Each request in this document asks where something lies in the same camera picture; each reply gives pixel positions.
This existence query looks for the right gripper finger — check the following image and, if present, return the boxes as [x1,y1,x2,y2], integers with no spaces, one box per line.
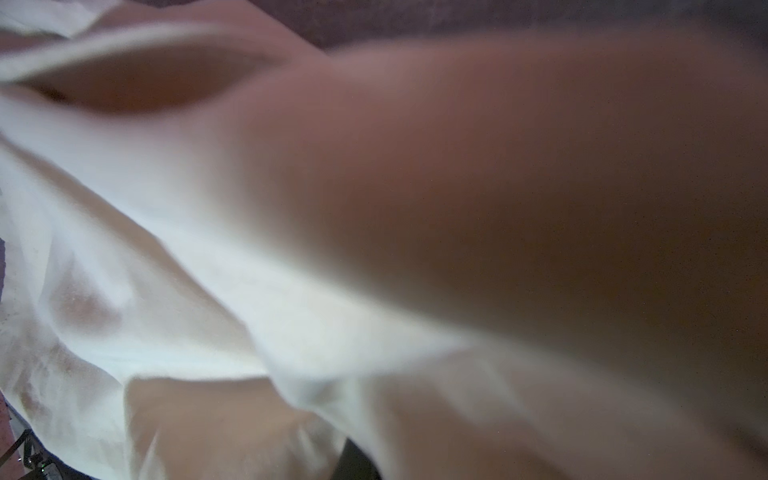
[330,439,382,480]

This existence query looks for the beige shorts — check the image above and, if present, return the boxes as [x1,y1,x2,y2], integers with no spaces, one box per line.
[1,1,767,479]

